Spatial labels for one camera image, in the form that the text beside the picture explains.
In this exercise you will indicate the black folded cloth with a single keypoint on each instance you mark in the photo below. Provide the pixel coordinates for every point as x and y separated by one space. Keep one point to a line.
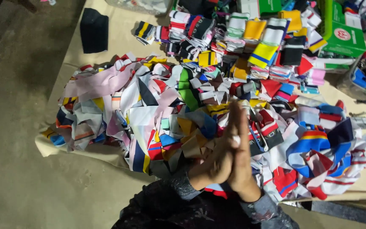
94 30

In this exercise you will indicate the large green carton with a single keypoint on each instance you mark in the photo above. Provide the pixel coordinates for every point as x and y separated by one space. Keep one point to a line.
345 35

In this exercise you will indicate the person's dark patterned clothing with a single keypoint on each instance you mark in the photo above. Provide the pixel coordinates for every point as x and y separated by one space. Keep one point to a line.
176 213

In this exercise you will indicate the white and green flat box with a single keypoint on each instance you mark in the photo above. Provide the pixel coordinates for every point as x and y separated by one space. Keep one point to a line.
332 63

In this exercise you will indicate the stacks of folded striped collars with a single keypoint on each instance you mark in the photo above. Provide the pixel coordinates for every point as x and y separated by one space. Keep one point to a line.
233 35

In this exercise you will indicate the beige paper sheet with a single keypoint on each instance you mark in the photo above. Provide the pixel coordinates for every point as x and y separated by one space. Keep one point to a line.
119 28

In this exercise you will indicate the grey paper tag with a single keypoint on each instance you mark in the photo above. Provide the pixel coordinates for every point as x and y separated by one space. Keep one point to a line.
361 122

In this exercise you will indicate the heap of colourful fabric strips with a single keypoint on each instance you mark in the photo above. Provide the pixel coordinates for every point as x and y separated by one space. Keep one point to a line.
132 108

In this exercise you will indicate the person's left hand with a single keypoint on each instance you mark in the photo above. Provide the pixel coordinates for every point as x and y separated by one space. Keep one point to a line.
216 165

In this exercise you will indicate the person's right hand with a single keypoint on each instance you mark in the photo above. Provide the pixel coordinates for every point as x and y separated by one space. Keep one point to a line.
241 171

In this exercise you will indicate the person's right fingers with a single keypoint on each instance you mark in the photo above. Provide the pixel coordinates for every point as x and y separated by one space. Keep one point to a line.
244 127

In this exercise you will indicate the person's left fingers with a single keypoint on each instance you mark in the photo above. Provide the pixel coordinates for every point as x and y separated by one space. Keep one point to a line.
228 128

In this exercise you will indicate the white finger wrap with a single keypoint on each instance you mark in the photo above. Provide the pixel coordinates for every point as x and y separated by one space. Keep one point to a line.
236 140

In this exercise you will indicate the dark grey mat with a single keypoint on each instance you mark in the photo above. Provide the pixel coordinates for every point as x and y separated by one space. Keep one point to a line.
348 213

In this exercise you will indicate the small green box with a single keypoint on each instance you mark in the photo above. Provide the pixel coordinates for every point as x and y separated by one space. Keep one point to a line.
269 5

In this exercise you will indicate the clear plastic bag of cloth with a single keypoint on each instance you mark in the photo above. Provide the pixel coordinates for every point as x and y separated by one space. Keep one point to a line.
141 5

